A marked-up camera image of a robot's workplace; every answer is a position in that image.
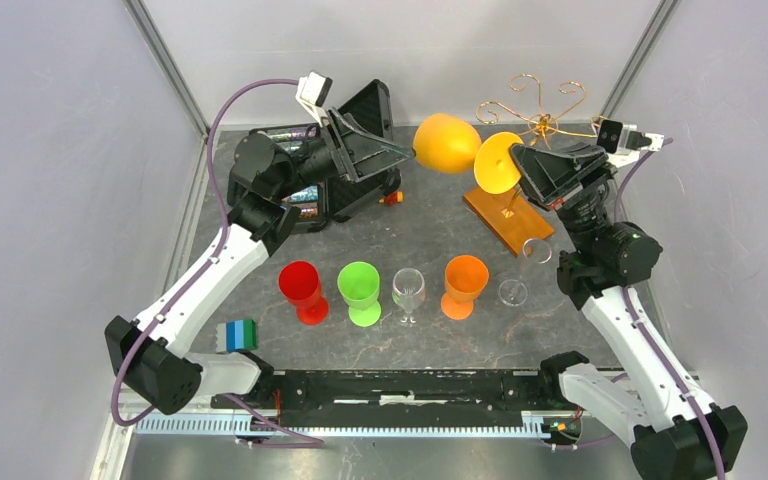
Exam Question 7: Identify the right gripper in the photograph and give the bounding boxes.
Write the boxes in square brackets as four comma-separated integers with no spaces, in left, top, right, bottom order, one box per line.
[507,141,618,257]

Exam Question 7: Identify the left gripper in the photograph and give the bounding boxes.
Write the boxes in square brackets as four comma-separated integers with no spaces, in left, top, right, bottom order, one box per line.
[274,107,416,200]

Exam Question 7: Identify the yellow wine glass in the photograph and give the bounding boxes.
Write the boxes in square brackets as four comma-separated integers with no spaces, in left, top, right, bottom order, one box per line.
[412,113,524,194]

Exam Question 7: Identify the clear flute wine glass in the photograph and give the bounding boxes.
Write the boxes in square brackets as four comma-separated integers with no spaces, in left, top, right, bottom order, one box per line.
[498,238,553,307]

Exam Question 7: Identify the orange wine glass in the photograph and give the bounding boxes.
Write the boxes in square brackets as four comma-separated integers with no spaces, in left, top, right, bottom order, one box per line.
[440,255,489,321]

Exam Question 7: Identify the green wine glass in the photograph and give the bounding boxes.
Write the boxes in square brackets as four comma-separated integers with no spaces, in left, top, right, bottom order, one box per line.
[337,261,381,327]

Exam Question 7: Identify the red wine glass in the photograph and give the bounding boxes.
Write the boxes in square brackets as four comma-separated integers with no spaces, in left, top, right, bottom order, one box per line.
[278,261,329,325]

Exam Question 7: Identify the clear round wine glass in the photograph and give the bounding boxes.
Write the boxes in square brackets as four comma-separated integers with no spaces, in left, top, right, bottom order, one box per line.
[392,268,426,324]

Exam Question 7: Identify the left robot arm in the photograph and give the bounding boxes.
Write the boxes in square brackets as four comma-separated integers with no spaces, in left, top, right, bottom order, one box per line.
[104,108,415,425]

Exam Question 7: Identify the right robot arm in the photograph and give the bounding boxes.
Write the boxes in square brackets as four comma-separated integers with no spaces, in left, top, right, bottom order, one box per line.
[509,144,748,479]

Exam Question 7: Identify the black poker chip case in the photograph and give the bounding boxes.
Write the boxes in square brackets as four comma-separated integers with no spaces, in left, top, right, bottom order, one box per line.
[226,79,414,242]

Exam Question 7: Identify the red yellow small toy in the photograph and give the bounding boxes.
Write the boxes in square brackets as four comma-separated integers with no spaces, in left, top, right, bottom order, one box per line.
[379,190,404,206]

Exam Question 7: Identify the blue green toy block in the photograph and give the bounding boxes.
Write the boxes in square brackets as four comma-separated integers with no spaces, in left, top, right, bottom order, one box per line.
[224,318,259,352]

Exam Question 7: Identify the gold wire glass rack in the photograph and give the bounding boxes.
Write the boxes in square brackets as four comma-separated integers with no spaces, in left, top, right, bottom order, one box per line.
[463,73,588,256]

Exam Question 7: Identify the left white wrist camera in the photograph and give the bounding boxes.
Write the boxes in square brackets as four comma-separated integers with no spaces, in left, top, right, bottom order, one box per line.
[295,71,333,126]

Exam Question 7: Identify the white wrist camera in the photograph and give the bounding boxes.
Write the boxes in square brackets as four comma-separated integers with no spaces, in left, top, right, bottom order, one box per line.
[596,119,666,155]
[295,71,333,126]

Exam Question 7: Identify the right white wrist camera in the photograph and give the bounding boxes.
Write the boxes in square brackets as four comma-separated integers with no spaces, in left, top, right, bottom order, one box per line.
[596,119,666,155]

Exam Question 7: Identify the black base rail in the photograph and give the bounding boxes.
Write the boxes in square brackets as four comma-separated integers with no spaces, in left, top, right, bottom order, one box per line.
[240,369,577,428]

